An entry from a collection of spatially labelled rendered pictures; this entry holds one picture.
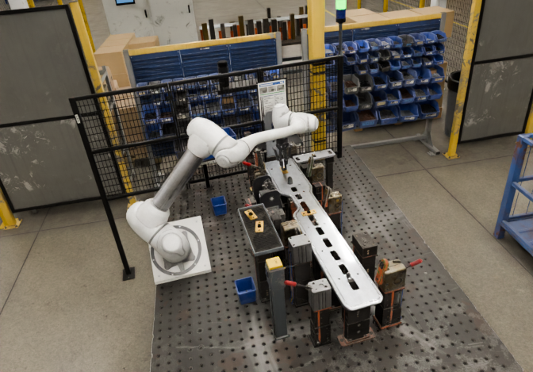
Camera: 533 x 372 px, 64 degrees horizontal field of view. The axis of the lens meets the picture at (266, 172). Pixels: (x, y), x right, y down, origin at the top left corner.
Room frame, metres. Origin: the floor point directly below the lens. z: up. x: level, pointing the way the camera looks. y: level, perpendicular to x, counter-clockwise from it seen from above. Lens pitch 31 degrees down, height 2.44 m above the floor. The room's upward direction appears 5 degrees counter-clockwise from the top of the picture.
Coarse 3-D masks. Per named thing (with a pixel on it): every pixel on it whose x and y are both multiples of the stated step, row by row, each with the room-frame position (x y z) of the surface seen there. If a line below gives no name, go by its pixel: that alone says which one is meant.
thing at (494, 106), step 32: (480, 0) 4.09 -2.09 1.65; (512, 0) 4.17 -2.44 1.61; (480, 32) 4.13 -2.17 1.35; (512, 32) 4.18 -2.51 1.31; (480, 64) 4.15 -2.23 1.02; (512, 64) 4.21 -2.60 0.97; (480, 96) 4.16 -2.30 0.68; (512, 96) 4.23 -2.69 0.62; (480, 128) 4.18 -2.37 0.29; (512, 128) 4.25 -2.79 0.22
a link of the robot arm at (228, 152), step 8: (224, 136) 1.95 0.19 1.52; (224, 144) 1.91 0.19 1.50; (232, 144) 1.92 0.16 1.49; (240, 144) 1.95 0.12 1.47; (216, 152) 1.90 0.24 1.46; (224, 152) 1.87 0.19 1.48; (232, 152) 1.88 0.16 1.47; (240, 152) 1.91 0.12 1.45; (248, 152) 1.97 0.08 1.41; (216, 160) 1.88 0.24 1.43; (224, 160) 1.84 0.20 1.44; (232, 160) 1.86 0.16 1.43; (240, 160) 1.90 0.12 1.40
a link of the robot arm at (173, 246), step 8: (168, 224) 1.90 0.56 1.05; (160, 232) 1.83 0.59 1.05; (168, 232) 1.81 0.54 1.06; (176, 232) 1.82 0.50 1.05; (152, 240) 1.82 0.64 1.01; (160, 240) 1.78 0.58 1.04; (168, 240) 1.77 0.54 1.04; (176, 240) 1.77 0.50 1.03; (184, 240) 1.80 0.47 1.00; (160, 248) 1.75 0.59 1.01; (168, 248) 1.74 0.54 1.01; (176, 248) 1.75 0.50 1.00; (184, 248) 1.78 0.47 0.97; (168, 256) 1.74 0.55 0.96; (176, 256) 1.75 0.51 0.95; (184, 256) 1.81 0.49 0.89
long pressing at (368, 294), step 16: (288, 160) 2.58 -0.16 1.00; (272, 176) 2.39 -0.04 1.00; (288, 176) 2.37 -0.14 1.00; (304, 176) 2.36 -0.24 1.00; (288, 192) 2.19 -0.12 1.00; (304, 192) 2.17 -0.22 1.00; (320, 208) 2.00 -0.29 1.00; (304, 224) 1.85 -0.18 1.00; (320, 224) 1.84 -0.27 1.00; (320, 240) 1.71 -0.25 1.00; (336, 240) 1.70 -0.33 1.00; (320, 256) 1.59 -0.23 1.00; (352, 256) 1.57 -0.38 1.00; (336, 272) 1.47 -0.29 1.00; (352, 272) 1.46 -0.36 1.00; (336, 288) 1.37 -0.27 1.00; (368, 288) 1.36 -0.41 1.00; (352, 304) 1.28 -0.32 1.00; (368, 304) 1.27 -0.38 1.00
